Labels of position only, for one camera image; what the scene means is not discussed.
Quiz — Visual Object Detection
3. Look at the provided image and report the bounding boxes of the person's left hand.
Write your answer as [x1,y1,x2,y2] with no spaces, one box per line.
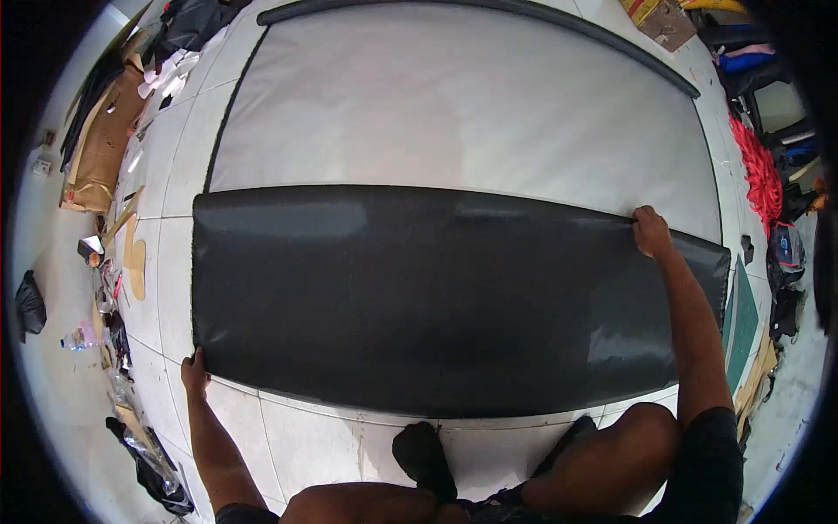
[181,346,212,400]

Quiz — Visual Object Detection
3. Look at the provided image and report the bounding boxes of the person's right hand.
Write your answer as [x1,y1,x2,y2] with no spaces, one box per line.
[631,205,674,260]

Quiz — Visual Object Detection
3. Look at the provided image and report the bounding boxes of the large black fabric sheet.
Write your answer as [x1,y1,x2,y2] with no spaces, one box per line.
[192,0,733,421]

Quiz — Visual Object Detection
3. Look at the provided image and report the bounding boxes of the pile of clear plastic wrap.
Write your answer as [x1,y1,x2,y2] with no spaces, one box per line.
[105,367,197,518]

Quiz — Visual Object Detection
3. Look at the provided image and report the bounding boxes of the rounded wooden cut-out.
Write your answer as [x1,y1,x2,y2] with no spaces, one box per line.
[122,213,148,303]

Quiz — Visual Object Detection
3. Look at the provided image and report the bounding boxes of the clear plastic bottle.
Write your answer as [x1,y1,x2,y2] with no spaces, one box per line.
[59,326,110,352]

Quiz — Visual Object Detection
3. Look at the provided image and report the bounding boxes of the green cutting mat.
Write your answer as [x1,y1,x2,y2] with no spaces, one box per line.
[722,255,760,395]

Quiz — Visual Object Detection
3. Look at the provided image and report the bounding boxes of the grey and black backpack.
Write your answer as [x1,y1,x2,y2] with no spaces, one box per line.
[765,221,807,290]

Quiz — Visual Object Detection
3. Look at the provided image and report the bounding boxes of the wooden strip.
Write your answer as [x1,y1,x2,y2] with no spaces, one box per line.
[103,185,147,248]

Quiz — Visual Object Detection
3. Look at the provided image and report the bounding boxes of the black plastic bag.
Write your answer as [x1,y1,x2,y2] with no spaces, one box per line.
[14,269,48,343]

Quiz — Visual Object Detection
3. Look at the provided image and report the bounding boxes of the blue cloth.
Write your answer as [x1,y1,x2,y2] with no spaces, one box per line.
[718,51,779,75]

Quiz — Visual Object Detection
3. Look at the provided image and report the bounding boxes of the brown cardboard box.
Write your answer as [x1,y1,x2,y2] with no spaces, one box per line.
[618,0,699,54]

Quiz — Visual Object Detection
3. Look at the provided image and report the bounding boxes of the brown cardboard sheets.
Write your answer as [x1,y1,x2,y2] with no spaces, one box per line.
[59,51,153,214]

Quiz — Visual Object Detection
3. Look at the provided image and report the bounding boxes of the person's legs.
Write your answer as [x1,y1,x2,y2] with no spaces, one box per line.
[278,401,682,524]

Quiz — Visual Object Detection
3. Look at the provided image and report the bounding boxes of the person's body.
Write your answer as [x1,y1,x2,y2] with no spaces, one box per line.
[215,406,745,524]

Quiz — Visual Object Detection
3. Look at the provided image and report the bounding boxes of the pile of red straps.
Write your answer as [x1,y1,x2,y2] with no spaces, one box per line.
[728,114,785,238]

